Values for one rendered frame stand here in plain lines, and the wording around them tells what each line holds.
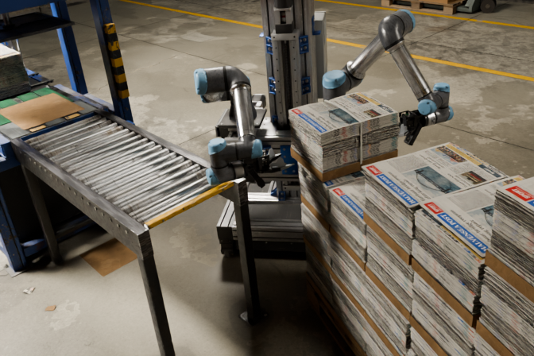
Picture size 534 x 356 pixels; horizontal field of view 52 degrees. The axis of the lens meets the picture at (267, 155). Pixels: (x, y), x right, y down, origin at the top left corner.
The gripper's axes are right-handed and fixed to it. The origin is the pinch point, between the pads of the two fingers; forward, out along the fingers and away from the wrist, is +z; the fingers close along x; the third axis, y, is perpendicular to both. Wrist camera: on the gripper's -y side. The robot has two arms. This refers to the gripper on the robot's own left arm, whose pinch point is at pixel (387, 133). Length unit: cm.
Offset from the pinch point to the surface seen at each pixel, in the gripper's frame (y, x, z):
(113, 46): 30, -131, 101
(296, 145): 5.7, -1.0, 46.1
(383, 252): -7, 67, 46
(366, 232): -6, 55, 46
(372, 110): 20.5, 14.3, 17.4
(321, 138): 18, 22, 46
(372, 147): 7.2, 20.7, 21.4
